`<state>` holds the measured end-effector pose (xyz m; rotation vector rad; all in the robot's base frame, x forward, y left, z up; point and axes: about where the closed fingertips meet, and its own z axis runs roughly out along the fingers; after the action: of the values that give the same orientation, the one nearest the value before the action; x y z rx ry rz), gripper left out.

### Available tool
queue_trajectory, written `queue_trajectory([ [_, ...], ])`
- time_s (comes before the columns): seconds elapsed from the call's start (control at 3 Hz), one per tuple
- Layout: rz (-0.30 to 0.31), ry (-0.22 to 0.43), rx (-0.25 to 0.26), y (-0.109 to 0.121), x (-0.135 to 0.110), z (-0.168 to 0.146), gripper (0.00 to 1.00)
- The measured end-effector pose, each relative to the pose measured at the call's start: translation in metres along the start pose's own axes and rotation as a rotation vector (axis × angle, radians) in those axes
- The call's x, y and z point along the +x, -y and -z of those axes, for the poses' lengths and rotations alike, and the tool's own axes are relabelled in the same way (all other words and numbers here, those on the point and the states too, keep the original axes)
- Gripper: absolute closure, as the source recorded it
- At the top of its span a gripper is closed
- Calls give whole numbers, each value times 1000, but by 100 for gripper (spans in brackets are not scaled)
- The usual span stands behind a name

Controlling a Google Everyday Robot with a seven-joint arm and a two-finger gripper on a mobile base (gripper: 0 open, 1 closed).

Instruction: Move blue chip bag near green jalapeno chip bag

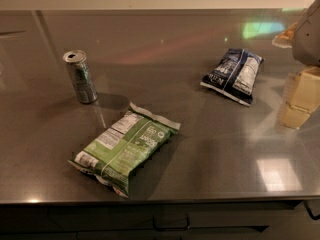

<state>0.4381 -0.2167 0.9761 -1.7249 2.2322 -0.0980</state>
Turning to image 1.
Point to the green jalapeno chip bag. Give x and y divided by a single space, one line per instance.
128 143

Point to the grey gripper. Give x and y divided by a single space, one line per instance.
308 37

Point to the blue chip bag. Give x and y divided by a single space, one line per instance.
235 75

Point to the black drawer handle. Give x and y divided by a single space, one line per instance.
171 223
310 212

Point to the silver green drink can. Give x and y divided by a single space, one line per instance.
79 73

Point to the black right drawer handle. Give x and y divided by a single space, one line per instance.
310 212

